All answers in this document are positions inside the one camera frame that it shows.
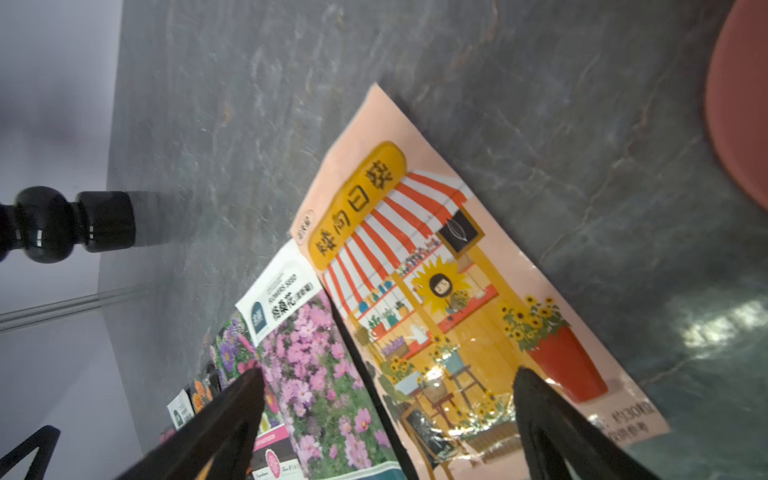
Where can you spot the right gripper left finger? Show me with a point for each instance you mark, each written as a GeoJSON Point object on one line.
{"type": "Point", "coordinates": [222, 437]}

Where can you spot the pink watering can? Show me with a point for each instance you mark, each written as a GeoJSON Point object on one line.
{"type": "Point", "coordinates": [735, 99]}

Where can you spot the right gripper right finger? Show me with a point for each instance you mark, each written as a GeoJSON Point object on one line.
{"type": "Point", "coordinates": [558, 441]}

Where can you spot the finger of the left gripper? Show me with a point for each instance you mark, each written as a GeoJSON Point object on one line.
{"type": "Point", "coordinates": [40, 445]}

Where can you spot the yellow marigold seed packet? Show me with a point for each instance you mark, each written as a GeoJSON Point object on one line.
{"type": "Point", "coordinates": [180, 409]}

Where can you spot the black vase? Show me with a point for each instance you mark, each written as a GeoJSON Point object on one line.
{"type": "Point", "coordinates": [43, 224]}

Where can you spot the purple flower seed packet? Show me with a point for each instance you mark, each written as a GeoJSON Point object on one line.
{"type": "Point", "coordinates": [319, 420]}

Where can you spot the orange marigold seed packet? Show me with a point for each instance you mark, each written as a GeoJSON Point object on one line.
{"type": "Point", "coordinates": [200, 392]}

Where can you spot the pink shop seed packet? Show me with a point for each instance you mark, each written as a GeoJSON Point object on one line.
{"type": "Point", "coordinates": [445, 309]}

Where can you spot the pink zinnia seed packet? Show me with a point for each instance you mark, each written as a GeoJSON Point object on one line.
{"type": "Point", "coordinates": [232, 351]}

